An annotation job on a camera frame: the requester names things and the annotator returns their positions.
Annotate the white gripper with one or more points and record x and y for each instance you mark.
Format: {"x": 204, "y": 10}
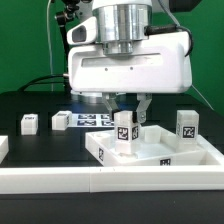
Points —
{"x": 159, "y": 64}

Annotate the white square table top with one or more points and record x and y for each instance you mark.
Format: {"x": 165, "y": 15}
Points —
{"x": 156, "y": 147}

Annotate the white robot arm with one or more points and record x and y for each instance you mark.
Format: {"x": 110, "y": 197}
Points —
{"x": 118, "y": 50}

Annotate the apriltag base marker sheet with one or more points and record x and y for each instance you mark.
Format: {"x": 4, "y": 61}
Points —
{"x": 91, "y": 120}

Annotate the white right fence piece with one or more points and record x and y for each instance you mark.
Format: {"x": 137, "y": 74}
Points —
{"x": 212, "y": 155}

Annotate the white fence piece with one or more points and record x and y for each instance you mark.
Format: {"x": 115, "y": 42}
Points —
{"x": 212, "y": 155}
{"x": 4, "y": 148}

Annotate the white left fence piece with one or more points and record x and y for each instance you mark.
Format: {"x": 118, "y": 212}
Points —
{"x": 4, "y": 148}

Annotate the white front fence bar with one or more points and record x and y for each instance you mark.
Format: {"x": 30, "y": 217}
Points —
{"x": 110, "y": 179}

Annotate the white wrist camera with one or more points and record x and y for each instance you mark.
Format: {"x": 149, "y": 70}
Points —
{"x": 84, "y": 33}

